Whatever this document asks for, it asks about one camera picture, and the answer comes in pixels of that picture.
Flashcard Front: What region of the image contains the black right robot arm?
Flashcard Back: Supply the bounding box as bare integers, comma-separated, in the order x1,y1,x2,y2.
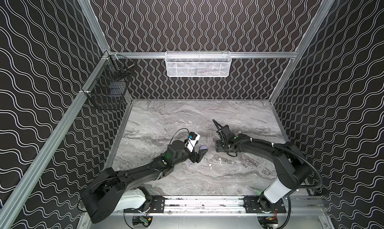
213,120,323,213

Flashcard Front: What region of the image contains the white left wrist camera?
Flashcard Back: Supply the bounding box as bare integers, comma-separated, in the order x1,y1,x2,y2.
185,132,201,153

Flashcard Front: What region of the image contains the white wire mesh basket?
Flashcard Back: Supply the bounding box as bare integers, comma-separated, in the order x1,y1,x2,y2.
165,51,232,77

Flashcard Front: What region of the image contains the black wire basket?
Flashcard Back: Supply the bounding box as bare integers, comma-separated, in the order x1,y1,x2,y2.
86,54,136,111

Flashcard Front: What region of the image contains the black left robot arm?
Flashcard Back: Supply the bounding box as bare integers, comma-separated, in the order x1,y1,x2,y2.
81,140,208,224

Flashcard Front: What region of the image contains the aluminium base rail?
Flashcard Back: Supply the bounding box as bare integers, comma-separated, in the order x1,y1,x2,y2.
80,194,331,218

